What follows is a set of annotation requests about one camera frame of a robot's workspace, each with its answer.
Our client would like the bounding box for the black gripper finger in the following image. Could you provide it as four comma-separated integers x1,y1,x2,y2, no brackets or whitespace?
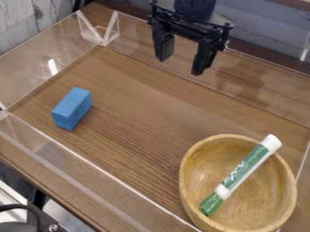
152,26,175,62
191,39,217,75

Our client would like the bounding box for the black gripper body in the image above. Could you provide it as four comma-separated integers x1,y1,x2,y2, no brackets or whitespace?
148,0,234,51

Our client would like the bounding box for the green and white marker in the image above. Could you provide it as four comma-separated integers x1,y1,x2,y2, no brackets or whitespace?
200,134,282,217

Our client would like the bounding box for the brown wooden bowl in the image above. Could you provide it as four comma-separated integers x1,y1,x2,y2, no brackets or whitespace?
178,134,297,232

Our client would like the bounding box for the blue foam block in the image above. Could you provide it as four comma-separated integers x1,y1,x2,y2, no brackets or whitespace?
51,87,94,131

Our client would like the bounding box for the clear acrylic corner bracket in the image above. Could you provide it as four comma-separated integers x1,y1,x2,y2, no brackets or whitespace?
76,11,120,47

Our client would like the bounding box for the clear acrylic tray wall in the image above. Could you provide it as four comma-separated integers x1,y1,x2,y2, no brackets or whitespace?
0,4,310,232

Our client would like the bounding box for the black cable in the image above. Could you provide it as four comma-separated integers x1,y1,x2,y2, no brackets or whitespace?
0,204,44,232

